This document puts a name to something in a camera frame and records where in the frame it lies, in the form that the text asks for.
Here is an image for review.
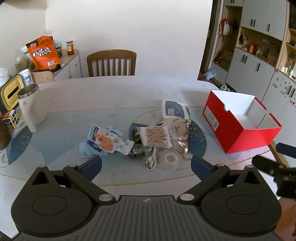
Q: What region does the blue wet wipe pack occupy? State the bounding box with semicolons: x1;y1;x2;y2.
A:
79;126;123;158

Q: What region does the orange snack sachet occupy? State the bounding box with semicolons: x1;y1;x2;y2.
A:
87;125;134;155

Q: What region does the silver foil snack bag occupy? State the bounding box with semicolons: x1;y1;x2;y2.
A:
157;118;189;154

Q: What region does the black wrapper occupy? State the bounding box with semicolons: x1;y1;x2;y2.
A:
127;144;147;159

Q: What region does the white usb cable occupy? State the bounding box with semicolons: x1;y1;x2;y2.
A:
144;146;159;171

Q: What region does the cotton swab bag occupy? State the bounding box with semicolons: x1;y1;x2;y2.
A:
137;126;172;149

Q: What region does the white tissue pack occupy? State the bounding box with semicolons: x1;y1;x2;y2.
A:
162;100;191;123

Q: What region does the dark green snack packet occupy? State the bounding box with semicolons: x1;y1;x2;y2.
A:
132;128;142;144

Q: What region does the clear tape roll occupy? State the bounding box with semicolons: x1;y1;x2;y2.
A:
157;149;183;170

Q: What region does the red cardboard shoe box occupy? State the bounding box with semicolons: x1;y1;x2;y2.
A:
203;90;282;154

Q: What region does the rubiks cube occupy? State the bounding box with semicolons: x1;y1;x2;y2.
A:
2;109;20;130

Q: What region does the white side cabinet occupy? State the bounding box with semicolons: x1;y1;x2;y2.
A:
32;49;82;84

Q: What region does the yellow green tissue box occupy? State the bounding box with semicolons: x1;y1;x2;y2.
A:
0;74;25;113

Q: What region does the white canister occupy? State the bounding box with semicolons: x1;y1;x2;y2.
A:
18;69;34;86

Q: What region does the wooden chair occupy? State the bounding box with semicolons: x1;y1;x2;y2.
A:
86;49;137;77

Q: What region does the orange snack bag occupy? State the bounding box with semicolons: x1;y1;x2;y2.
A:
26;36;61;73

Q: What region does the red sauce jar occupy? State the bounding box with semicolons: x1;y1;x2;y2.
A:
66;41;75;56

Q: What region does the grey wall cabinet unit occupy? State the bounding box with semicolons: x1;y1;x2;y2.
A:
200;1;295;146

